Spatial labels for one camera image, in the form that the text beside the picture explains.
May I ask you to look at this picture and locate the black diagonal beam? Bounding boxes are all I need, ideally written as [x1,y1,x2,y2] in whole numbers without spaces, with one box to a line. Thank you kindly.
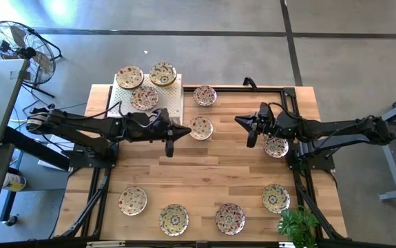
[3,125,71,169]

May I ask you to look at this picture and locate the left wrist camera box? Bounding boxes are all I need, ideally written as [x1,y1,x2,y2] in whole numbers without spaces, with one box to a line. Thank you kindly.
[164,136,176,158]

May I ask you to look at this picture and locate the black caster wheel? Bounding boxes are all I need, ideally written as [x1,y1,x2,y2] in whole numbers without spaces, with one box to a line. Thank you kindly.
[3,214,20,227]

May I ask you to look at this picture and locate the black floor fan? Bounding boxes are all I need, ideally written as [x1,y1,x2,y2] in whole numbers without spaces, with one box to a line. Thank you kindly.
[0,20,63,99]

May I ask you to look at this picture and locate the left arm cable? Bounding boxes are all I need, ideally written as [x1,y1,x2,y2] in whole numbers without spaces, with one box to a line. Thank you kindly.
[56,101,164,128]

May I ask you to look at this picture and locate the blue desk leg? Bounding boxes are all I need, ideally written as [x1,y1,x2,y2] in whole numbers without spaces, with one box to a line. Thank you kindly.
[0,151,25,223]

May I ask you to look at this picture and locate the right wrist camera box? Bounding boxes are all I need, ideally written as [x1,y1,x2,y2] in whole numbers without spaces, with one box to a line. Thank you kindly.
[247,123,259,148]

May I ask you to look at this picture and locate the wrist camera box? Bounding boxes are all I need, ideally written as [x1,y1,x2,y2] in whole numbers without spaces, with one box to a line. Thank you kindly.
[164,136,176,158]
[247,123,259,148]

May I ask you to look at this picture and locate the dark red floral bowl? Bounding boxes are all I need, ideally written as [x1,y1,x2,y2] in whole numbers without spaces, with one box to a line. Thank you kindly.
[215,203,247,236]
[262,136,290,159]
[192,85,218,107]
[129,85,160,112]

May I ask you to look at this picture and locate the yellow blue patterned bowl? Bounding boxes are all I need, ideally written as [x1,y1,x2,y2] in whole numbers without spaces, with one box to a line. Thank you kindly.
[261,183,291,214]
[158,203,190,237]
[149,61,178,87]

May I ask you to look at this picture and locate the white paper sheet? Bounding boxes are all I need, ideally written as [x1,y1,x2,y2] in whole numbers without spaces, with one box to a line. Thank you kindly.
[37,134,81,172]

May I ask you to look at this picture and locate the black aluminium frame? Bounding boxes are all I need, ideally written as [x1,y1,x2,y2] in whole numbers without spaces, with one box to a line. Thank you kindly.
[51,85,348,248]

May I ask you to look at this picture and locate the grey blue metal table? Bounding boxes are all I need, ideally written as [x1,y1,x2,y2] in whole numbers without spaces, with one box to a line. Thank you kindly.
[357,87,396,203]

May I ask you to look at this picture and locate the white yellow can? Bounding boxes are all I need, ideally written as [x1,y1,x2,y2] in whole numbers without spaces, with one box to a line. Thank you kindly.
[2,172,28,193]

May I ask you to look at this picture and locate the green potted plant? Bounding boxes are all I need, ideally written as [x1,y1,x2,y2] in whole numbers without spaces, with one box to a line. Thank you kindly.
[277,205,320,248]

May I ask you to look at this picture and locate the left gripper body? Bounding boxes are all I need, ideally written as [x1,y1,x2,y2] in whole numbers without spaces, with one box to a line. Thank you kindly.
[125,108,175,143]

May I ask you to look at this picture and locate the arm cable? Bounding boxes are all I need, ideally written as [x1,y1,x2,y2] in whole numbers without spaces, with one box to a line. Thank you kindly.
[56,101,164,128]
[268,101,302,123]

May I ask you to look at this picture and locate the white perforated metal shelf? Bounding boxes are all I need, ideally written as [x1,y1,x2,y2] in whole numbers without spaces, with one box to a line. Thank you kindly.
[107,73,185,125]

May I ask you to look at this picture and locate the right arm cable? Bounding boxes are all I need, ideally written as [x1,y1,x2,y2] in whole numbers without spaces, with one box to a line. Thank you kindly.
[268,101,302,123]

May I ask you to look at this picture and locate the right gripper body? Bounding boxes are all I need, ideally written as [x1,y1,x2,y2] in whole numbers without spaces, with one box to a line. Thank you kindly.
[255,102,300,141]

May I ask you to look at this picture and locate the cream red floral bowl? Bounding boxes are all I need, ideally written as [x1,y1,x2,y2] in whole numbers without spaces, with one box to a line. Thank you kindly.
[115,65,145,90]
[118,185,148,217]
[187,116,214,141]

